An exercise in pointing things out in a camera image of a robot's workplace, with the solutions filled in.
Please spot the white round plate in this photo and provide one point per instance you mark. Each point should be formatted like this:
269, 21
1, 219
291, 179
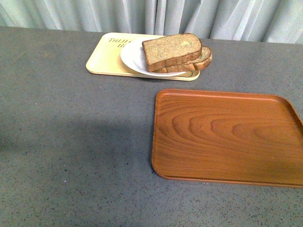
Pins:
132, 55

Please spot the bread slice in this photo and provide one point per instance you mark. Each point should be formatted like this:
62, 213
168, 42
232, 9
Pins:
172, 53
202, 62

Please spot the brown wooden tray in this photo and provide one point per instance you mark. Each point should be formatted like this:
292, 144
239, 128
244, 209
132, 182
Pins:
227, 138

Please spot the yellow bear tray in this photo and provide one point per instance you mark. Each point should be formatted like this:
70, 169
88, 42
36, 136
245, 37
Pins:
106, 60

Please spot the grey curtain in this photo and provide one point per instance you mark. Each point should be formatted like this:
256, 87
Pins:
274, 21

